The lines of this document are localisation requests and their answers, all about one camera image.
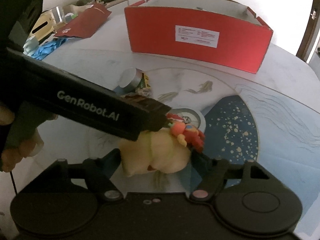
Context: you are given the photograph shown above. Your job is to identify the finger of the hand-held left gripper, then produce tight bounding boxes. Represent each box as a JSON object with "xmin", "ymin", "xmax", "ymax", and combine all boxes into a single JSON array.
[{"xmin": 139, "ymin": 102, "xmax": 173, "ymax": 140}]

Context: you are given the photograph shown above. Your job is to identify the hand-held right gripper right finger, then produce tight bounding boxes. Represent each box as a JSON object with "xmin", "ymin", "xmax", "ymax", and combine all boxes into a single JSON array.
[{"xmin": 190, "ymin": 151, "xmax": 275, "ymax": 201}]

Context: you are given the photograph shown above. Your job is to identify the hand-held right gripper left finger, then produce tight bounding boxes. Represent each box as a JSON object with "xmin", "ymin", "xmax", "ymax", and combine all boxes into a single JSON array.
[{"xmin": 37, "ymin": 148, "xmax": 123, "ymax": 201}]

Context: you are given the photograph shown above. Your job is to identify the yellow plush toy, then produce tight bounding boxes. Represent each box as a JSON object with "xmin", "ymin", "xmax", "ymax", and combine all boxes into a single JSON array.
[{"xmin": 117, "ymin": 127, "xmax": 192, "ymax": 178}]

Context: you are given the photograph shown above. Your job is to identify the clear snack packet green label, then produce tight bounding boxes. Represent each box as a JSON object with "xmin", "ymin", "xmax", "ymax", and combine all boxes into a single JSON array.
[{"xmin": 136, "ymin": 72, "xmax": 152, "ymax": 97}]

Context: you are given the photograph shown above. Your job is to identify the red orange toy figure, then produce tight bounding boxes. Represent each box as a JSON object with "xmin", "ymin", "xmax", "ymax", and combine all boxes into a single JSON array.
[{"xmin": 166, "ymin": 114, "xmax": 205, "ymax": 153}]

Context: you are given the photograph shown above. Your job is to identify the red cardboard box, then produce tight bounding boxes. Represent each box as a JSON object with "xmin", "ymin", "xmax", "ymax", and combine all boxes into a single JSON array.
[{"xmin": 124, "ymin": 0, "xmax": 273, "ymax": 74}]

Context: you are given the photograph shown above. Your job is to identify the person's left hand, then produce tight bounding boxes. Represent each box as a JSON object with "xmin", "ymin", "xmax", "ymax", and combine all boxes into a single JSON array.
[{"xmin": 0, "ymin": 102, "xmax": 45, "ymax": 173}]

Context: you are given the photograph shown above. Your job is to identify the blue disposable gloves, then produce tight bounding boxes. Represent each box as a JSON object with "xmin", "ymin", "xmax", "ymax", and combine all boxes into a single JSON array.
[{"xmin": 32, "ymin": 37, "xmax": 68, "ymax": 60}]

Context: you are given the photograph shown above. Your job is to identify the pale green cup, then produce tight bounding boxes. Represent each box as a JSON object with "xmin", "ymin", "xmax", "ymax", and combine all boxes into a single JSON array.
[{"xmin": 24, "ymin": 36, "xmax": 40, "ymax": 55}]

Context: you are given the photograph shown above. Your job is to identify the yellow tissue box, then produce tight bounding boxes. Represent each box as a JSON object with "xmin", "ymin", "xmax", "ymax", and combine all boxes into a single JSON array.
[{"xmin": 29, "ymin": 11, "xmax": 57, "ymax": 40}]

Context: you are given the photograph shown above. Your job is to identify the red paper bag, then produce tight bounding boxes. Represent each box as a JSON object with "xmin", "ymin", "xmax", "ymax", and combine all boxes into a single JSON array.
[{"xmin": 54, "ymin": 4, "xmax": 113, "ymax": 39}]

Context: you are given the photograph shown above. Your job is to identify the clear glass jar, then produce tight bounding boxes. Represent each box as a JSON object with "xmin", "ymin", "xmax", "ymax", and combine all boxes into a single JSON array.
[{"xmin": 51, "ymin": 5, "xmax": 67, "ymax": 23}]

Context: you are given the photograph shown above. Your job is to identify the black cable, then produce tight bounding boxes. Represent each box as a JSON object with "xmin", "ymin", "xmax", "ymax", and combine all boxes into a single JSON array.
[{"xmin": 9, "ymin": 170, "xmax": 18, "ymax": 195}]

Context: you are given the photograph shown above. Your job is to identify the brown door frame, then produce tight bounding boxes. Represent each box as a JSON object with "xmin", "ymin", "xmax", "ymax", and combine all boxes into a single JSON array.
[{"xmin": 296, "ymin": 0, "xmax": 320, "ymax": 63}]

